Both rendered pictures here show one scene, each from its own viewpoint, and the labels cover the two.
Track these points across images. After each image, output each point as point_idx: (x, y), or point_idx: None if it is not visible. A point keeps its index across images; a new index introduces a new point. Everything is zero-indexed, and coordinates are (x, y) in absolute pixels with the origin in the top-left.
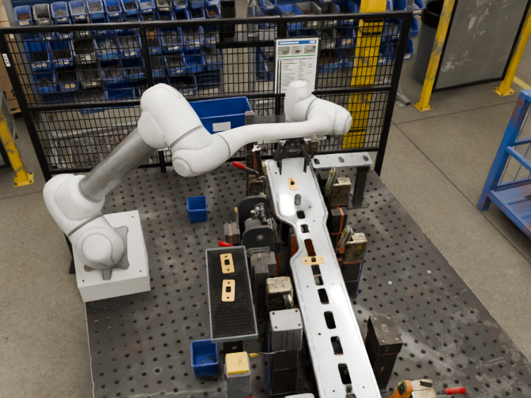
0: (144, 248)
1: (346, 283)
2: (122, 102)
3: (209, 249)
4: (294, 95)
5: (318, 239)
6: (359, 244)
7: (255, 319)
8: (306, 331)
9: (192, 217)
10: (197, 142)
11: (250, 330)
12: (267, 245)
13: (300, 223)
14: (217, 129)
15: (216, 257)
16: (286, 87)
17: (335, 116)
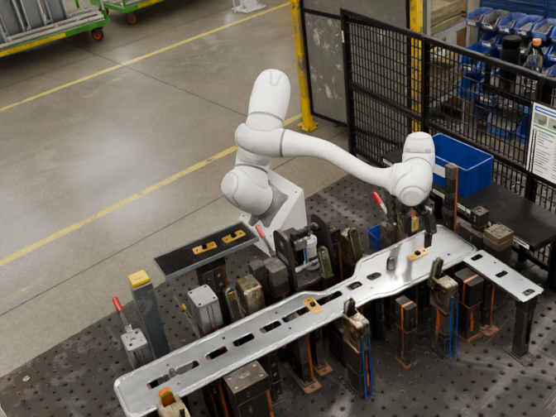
0: (290, 223)
1: (351, 370)
2: (402, 108)
3: (242, 222)
4: (405, 144)
5: (345, 299)
6: (352, 325)
7: (179, 270)
8: (222, 328)
9: (370, 240)
10: (253, 123)
11: (170, 272)
12: (286, 258)
13: (359, 280)
14: (434, 171)
15: (237, 229)
16: (539, 168)
17: (400, 179)
